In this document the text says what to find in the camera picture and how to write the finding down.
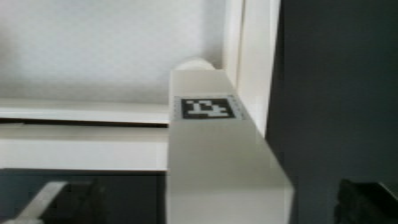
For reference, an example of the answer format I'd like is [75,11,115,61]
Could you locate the white front fence bar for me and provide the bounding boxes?
[0,124,168,171]

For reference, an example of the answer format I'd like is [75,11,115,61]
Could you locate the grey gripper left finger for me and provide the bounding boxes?
[12,181,107,224]

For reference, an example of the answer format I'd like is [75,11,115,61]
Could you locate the white desk top tray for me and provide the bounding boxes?
[0,0,283,128]

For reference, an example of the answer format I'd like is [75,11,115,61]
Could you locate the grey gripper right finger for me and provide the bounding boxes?
[335,179,398,224]

